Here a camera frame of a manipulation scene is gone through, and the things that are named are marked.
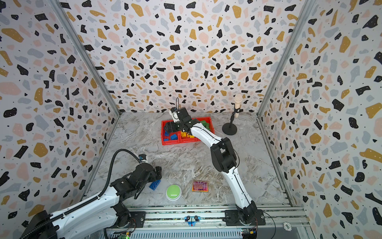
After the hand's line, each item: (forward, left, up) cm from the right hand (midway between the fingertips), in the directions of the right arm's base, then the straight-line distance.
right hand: (167, 123), depth 94 cm
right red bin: (+12, -26, -10) cm, 31 cm away
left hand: (-27, +3, -7) cm, 28 cm away
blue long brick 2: (-1, -2, -13) cm, 13 cm away
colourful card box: (-34, -21, -15) cm, 43 cm away
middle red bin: (0, -9, -15) cm, 17 cm away
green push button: (-38, -7, -14) cm, 41 cm away
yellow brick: (+2, -9, -14) cm, 16 cm away
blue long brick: (-34, +5, -14) cm, 37 cm away
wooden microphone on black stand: (+9, -43, -17) cm, 47 cm away
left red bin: (-1, +2, -14) cm, 14 cm away
